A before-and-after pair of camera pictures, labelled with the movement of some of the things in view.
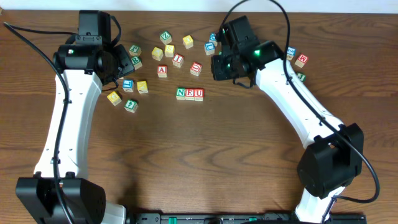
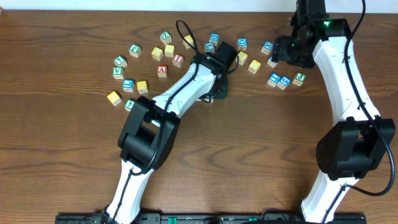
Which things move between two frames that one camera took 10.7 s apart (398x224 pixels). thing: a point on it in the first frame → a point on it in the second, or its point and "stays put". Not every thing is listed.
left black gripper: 125,62 → 219,90
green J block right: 301,76 stays put
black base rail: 247,218 stays put
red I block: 178,60 stays put
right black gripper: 218,68 → 278,53
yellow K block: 142,87 stays put
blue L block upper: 209,48 stays put
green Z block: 166,37 stays put
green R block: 137,63 → 208,100
